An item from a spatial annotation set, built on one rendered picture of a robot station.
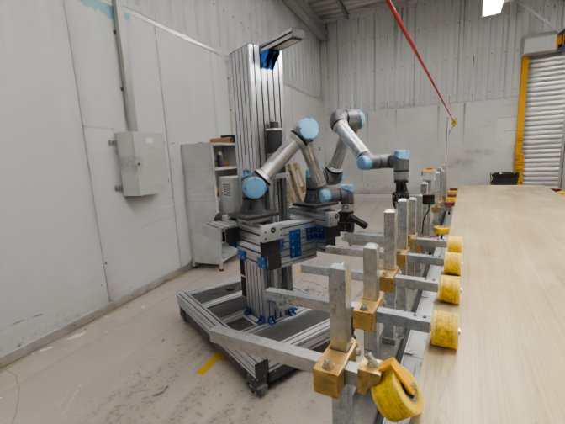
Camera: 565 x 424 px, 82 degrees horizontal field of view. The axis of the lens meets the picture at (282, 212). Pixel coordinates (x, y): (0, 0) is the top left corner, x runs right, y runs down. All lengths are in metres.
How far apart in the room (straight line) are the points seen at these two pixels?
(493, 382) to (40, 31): 3.35
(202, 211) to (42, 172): 1.71
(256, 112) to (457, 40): 8.20
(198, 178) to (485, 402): 3.63
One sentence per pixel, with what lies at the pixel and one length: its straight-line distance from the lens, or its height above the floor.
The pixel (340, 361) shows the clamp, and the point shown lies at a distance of 0.69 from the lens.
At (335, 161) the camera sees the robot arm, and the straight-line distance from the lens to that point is 2.17.
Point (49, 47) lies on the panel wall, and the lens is 3.35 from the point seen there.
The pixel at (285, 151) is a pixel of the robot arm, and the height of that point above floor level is 1.39.
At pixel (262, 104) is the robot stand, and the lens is 2.15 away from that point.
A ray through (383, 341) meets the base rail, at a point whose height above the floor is 0.71.
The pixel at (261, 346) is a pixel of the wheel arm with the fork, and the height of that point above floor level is 0.96.
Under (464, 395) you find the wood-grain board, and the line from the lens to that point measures 0.78.
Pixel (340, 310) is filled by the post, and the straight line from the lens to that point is 0.68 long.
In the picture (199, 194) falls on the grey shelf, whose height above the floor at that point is 0.95.
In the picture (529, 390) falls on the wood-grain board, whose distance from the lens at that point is 0.85.
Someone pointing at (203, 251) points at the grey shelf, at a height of 0.24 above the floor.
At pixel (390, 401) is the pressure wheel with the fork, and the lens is 0.67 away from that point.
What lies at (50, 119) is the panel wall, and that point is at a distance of 3.19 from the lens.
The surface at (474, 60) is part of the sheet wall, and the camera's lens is 9.82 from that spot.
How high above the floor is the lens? 1.37
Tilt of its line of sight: 10 degrees down
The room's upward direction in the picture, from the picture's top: 3 degrees counter-clockwise
